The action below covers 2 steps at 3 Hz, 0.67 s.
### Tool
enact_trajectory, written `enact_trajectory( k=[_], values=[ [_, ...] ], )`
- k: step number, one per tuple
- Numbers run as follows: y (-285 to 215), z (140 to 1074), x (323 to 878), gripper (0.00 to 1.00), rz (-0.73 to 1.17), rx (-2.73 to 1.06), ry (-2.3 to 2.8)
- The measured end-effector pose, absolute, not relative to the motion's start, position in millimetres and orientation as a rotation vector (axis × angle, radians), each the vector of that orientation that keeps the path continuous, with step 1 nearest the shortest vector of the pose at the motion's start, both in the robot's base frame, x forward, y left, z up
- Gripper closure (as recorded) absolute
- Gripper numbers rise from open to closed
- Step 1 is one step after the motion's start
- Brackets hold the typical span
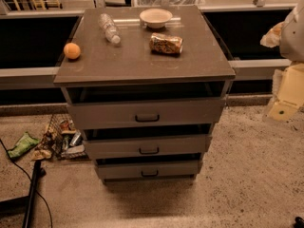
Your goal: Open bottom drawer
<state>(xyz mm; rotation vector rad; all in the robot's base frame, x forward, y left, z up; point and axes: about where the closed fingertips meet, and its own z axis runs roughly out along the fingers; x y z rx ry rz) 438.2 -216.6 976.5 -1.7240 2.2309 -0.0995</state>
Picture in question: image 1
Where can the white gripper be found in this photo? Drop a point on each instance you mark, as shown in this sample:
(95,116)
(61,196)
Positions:
(293,38)

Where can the grey bottom drawer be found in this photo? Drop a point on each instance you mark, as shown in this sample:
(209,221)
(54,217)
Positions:
(148,170)

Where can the grey drawer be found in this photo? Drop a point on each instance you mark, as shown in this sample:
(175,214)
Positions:
(145,113)
(152,146)
(148,170)

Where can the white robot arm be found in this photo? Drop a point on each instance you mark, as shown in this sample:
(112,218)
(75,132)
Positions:
(292,36)

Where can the grey middle drawer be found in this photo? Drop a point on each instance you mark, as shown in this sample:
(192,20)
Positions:
(152,146)

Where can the grey drawer cabinet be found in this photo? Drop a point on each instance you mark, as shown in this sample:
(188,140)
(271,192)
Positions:
(131,72)

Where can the grey top drawer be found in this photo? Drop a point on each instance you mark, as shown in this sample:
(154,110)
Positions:
(145,113)

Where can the grey metal railing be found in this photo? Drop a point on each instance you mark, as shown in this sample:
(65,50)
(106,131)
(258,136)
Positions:
(42,77)

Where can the crushed orange soda can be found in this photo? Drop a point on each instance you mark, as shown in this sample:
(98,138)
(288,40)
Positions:
(166,44)

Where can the white bowl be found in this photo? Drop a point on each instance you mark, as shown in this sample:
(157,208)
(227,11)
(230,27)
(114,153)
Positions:
(156,18)

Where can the clear plastic water bottle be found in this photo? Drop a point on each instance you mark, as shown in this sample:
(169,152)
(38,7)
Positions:
(109,28)

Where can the orange ball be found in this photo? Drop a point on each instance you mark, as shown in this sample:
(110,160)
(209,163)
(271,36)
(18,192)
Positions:
(72,51)

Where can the crumpled snack wrapper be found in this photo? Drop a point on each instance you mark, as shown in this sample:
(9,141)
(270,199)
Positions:
(44,149)

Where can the green chip bag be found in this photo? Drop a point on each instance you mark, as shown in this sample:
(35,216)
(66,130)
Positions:
(23,145)

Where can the wire basket with trash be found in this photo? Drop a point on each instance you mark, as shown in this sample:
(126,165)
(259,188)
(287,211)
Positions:
(68,142)

